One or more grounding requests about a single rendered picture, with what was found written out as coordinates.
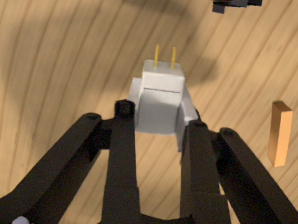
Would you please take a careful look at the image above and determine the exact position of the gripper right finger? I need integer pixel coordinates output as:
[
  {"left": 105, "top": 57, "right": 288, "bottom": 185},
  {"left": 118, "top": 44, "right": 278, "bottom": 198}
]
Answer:
[{"left": 175, "top": 84, "right": 298, "bottom": 224}]

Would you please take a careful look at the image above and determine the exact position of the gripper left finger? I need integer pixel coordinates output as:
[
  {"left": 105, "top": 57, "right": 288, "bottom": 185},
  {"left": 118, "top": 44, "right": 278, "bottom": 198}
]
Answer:
[{"left": 0, "top": 77, "right": 142, "bottom": 224}]

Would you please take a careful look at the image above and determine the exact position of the small orange rectangular block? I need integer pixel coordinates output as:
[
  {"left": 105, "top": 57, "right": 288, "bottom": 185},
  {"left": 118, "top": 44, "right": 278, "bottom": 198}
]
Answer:
[{"left": 267, "top": 102, "right": 293, "bottom": 167}]

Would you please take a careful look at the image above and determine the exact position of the white plug charger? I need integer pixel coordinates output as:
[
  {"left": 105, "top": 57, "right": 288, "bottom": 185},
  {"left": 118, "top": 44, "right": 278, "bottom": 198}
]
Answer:
[{"left": 136, "top": 45, "right": 185, "bottom": 136}]

